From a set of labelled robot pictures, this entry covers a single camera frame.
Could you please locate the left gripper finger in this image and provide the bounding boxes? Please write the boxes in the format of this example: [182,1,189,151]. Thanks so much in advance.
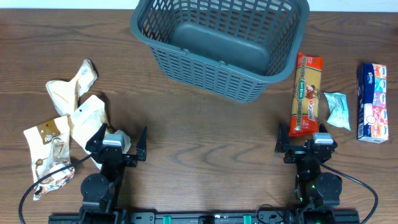
[136,126,147,161]
[85,123,108,152]

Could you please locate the light teal wipes packet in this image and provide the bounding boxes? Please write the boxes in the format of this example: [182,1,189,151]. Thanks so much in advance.
[324,92,351,131]

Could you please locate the orange San Remo spaghetti pack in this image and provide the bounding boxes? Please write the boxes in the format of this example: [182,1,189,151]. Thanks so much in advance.
[289,52,323,136]

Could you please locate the beige pouch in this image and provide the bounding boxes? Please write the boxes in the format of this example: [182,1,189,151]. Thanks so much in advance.
[45,58,98,116]

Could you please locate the Kleenex tissue multipack box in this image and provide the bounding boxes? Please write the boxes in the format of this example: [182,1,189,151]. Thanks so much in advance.
[357,63,389,144]

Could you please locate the grey plastic mesh basket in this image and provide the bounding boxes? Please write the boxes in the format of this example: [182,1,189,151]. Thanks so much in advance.
[130,0,310,103]

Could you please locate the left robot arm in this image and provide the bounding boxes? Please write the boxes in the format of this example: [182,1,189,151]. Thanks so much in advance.
[79,123,147,224]

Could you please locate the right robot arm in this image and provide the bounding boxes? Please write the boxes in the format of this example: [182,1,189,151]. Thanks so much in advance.
[275,123,342,223]

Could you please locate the white brown snack bag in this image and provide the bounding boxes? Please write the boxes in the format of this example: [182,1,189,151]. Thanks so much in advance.
[24,116,75,200]

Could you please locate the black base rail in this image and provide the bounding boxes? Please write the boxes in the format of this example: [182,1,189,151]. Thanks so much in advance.
[47,210,360,224]

